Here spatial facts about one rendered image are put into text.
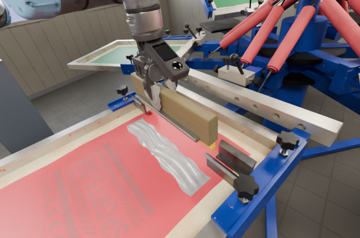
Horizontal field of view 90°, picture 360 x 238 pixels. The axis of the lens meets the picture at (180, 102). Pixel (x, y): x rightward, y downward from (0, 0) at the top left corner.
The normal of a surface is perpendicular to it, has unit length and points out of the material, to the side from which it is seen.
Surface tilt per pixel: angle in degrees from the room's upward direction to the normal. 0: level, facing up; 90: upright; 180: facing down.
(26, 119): 90
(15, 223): 0
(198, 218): 0
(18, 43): 90
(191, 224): 0
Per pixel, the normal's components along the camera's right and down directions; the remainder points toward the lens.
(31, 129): 0.76, 0.29
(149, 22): 0.35, 0.50
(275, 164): -0.12, -0.82
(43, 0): 0.87, 0.40
